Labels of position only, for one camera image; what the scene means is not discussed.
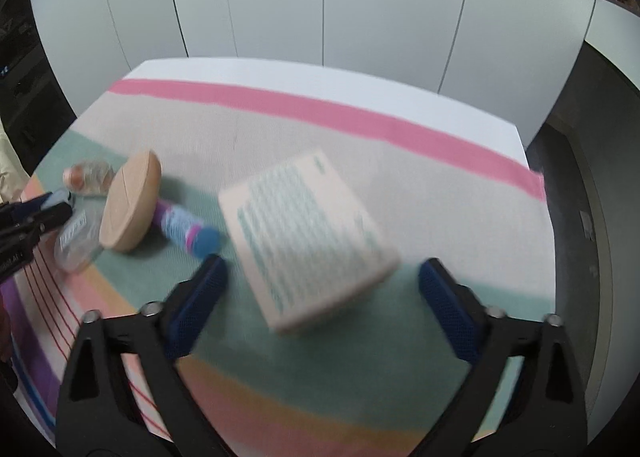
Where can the clear bottle with pink cap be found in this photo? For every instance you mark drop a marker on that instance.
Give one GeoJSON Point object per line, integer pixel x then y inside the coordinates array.
{"type": "Point", "coordinates": [90, 177]}

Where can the beige powder puff case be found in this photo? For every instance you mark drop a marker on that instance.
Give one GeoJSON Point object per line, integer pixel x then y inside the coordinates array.
{"type": "Point", "coordinates": [130, 202]}

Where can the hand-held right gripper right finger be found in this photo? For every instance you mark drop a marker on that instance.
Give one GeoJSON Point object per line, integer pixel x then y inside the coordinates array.
{"type": "Point", "coordinates": [447, 307]}

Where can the beige carton box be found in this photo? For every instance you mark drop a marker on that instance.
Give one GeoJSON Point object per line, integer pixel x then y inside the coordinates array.
{"type": "Point", "coordinates": [305, 242]}

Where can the cream padded jacket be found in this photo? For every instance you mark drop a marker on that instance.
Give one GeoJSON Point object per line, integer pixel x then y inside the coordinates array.
{"type": "Point", "coordinates": [7, 172]}

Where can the small bottle with blue cap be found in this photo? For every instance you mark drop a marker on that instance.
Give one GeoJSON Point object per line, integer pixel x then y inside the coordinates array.
{"type": "Point", "coordinates": [180, 227]}

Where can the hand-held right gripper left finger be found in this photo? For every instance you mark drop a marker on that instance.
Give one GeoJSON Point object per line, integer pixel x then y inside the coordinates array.
{"type": "Point", "coordinates": [200, 297]}

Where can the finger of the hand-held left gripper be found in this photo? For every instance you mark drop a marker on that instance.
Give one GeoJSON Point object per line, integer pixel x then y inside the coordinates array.
{"type": "Point", "coordinates": [42, 199]}
{"type": "Point", "coordinates": [47, 219]}

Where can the striped colourful cloth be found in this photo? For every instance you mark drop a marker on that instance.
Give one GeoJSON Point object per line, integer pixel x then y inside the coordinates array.
{"type": "Point", "coordinates": [350, 147]}

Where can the black glass cabinet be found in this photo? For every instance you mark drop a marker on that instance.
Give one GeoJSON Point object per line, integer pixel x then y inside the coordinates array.
{"type": "Point", "coordinates": [30, 87]}

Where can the floor socket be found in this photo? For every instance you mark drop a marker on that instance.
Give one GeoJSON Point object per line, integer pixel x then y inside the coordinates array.
{"type": "Point", "coordinates": [587, 225]}

